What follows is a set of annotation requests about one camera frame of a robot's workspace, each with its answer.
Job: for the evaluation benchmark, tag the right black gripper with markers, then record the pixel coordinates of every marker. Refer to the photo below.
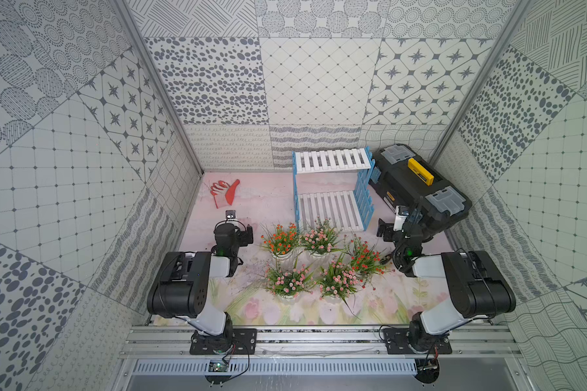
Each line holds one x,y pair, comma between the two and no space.
388,227

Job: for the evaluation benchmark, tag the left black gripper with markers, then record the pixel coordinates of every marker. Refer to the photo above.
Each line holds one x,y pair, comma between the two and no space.
227,230

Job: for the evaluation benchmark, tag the pink flower pot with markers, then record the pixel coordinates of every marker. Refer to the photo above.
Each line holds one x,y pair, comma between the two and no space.
288,281
338,280
322,240

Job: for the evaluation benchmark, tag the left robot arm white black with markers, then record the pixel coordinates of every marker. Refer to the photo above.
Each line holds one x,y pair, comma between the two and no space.
180,289

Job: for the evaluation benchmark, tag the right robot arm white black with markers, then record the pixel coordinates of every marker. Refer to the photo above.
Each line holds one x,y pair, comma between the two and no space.
477,290

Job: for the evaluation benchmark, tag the blue white wooden rack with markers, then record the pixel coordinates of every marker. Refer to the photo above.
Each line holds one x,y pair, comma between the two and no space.
349,210

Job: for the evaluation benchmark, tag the red flower pot right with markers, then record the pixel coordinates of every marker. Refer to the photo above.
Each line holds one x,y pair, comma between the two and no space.
365,260

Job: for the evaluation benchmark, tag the orange flower pot rear left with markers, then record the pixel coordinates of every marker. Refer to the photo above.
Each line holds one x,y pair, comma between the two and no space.
281,242

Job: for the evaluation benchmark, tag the black plastic toolbox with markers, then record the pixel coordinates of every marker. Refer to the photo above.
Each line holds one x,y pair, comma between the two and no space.
405,181

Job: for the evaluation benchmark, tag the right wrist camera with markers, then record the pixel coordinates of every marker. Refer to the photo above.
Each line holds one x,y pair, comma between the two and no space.
402,214

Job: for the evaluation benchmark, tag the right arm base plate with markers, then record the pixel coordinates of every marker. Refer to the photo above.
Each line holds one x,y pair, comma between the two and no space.
400,341

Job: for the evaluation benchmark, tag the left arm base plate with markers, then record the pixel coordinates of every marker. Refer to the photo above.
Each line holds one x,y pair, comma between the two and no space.
223,341

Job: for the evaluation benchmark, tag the aluminium rail frame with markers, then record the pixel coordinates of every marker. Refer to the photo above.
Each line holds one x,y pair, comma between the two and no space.
359,341

